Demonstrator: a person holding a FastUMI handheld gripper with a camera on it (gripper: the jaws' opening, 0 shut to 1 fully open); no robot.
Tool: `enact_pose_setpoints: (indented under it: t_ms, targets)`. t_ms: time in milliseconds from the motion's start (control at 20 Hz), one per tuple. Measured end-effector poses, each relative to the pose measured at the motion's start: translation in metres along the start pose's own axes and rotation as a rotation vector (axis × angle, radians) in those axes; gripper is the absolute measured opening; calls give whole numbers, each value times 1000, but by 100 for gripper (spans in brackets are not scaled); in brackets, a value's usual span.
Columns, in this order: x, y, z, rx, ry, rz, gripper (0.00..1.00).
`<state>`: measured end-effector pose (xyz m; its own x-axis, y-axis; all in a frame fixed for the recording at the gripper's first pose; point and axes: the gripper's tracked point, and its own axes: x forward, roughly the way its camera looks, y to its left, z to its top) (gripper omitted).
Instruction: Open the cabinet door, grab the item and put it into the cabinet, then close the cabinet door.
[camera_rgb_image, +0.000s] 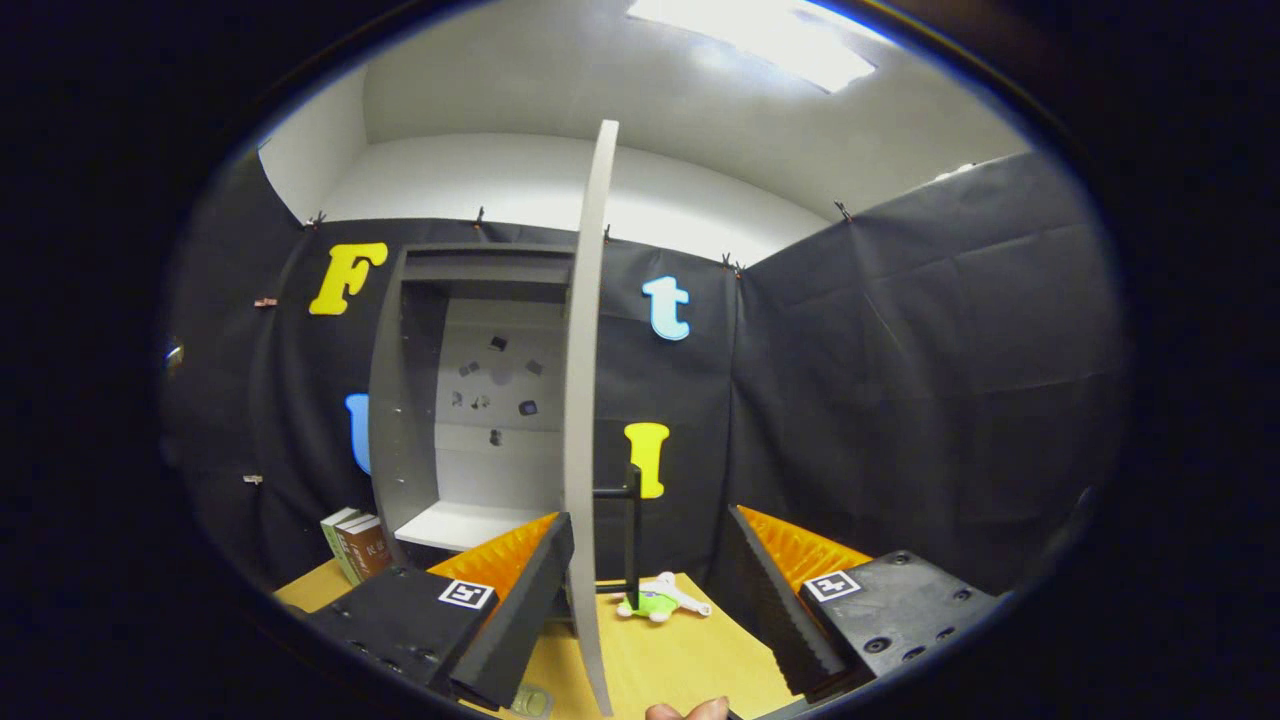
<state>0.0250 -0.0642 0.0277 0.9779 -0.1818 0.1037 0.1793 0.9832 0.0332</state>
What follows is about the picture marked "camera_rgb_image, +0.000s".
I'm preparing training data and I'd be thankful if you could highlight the black backdrop cloth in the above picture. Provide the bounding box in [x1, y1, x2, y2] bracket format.
[160, 150, 1126, 601]

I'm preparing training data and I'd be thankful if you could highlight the beige cabinet door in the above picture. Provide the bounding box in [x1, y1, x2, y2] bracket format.
[560, 120, 621, 717]

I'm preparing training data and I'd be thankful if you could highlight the brown book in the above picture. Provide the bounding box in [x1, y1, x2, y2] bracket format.
[336, 514, 381, 584]
[350, 518, 393, 579]

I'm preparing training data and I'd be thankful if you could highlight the black door handle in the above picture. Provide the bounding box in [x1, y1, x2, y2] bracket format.
[593, 464, 644, 611]

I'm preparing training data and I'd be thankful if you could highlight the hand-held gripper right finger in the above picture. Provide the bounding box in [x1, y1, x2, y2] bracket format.
[722, 505, 1006, 701]

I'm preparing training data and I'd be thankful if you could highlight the green and white plush toy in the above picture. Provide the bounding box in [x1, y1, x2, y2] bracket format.
[615, 572, 713, 624]

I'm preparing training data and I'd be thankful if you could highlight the grey cabinet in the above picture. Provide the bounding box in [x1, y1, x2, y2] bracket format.
[367, 243, 601, 571]

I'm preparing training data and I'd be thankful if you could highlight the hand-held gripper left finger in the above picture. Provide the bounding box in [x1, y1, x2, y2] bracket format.
[305, 512, 578, 711]

